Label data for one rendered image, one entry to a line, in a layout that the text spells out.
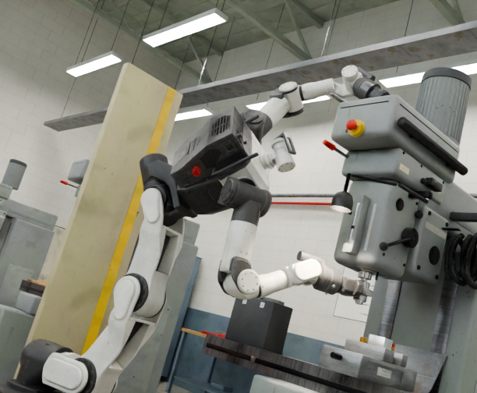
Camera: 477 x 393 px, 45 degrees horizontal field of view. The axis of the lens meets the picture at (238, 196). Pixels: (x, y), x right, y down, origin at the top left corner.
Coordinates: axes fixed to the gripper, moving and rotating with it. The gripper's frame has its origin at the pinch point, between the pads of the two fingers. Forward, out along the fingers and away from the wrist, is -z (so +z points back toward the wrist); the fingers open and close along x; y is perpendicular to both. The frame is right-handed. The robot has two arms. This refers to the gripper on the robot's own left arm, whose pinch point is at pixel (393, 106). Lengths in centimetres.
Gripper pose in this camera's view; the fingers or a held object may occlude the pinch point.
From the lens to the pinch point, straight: 234.1
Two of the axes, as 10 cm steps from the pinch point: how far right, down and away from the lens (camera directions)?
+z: -5.6, -5.5, 6.2
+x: -5.3, -3.4, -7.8
